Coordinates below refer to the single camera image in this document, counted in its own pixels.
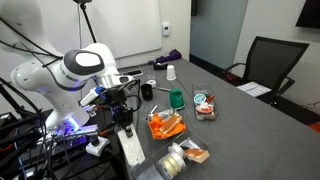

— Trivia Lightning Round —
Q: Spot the clear tray with orange items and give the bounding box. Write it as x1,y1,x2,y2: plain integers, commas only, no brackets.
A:
147,109,187,139

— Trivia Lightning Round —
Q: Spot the black tablet with white frame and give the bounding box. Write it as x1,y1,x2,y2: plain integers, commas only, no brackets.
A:
122,69,143,77

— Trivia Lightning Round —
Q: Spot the clear tray with tape roll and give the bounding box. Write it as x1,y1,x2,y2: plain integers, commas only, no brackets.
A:
146,75,157,88

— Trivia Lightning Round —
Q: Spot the white wall thermostat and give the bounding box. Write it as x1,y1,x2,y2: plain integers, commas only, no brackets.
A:
162,22,170,36

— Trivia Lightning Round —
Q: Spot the black mesh office chair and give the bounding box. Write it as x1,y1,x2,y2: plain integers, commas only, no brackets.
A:
222,36,309,106

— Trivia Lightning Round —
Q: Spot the green cup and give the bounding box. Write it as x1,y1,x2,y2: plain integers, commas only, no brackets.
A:
169,88,185,109

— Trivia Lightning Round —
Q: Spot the clear organizer with tape rolls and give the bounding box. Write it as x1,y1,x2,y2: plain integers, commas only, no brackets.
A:
132,131,208,180

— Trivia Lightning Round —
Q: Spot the grey table cloth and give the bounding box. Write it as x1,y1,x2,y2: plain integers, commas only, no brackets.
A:
118,58,320,180

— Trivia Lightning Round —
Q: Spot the white object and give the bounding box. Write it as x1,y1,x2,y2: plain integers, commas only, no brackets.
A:
118,130,145,167

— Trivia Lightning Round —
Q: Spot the clear tray with colourful items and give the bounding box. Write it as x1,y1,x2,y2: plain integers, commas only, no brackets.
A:
192,83,217,120

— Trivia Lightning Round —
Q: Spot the purple folded umbrella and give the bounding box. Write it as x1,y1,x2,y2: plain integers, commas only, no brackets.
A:
148,49,182,65

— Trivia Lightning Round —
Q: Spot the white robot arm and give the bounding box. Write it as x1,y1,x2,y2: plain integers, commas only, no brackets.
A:
0,0,133,134

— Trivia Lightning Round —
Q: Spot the white paper sheet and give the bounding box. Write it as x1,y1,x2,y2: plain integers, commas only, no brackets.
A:
238,82,271,97

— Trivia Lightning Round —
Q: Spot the black camera tripod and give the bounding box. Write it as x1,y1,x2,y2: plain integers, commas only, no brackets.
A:
73,0,97,43

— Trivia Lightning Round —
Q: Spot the black wall television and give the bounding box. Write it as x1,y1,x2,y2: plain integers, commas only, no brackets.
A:
296,0,320,29

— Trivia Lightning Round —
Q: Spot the white whiteboard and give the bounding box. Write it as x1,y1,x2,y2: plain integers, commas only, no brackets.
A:
84,0,162,58

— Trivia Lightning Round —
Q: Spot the black cup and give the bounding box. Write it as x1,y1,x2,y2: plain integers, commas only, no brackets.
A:
141,84,153,101

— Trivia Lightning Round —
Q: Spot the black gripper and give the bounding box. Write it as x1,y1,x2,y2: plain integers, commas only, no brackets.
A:
104,88,133,138

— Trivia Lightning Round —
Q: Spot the white paper cup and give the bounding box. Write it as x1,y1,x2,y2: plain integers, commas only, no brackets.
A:
167,65,176,81

